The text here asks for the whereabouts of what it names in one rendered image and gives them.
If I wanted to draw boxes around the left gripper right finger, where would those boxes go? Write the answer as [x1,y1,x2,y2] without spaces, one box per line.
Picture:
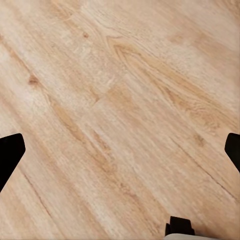
[224,133,240,172]

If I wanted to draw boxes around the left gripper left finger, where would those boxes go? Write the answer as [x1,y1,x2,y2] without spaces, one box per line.
[0,133,26,192]

